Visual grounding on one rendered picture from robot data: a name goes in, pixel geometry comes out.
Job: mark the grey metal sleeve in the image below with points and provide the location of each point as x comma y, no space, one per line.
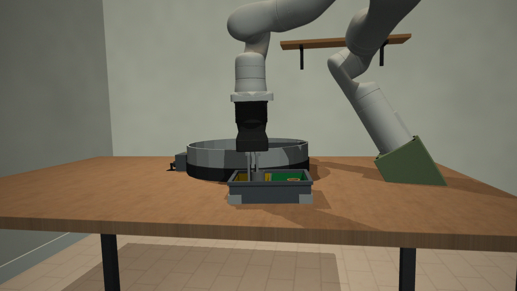
258,176

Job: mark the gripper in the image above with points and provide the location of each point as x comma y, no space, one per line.
251,98

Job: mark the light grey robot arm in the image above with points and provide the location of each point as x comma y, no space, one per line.
369,28

